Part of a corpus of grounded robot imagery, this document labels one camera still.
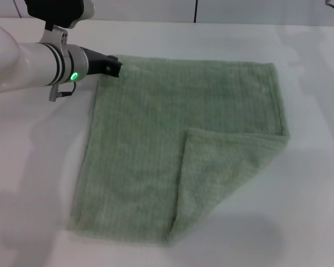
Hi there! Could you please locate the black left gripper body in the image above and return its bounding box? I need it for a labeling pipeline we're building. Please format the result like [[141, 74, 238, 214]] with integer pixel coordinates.
[[80, 46, 114, 77]]

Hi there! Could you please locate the green terry towel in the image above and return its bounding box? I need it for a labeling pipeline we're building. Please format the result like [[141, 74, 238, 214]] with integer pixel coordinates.
[[66, 54, 292, 248]]

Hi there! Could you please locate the left camera mount bracket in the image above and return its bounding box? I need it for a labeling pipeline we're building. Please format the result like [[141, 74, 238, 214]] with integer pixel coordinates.
[[41, 24, 69, 53]]

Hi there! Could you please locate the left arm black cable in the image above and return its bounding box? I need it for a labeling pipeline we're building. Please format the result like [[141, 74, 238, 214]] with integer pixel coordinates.
[[48, 82, 77, 102]]

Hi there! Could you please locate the left wrist camera housing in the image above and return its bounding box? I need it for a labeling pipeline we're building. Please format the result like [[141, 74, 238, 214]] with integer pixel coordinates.
[[24, 0, 96, 30]]

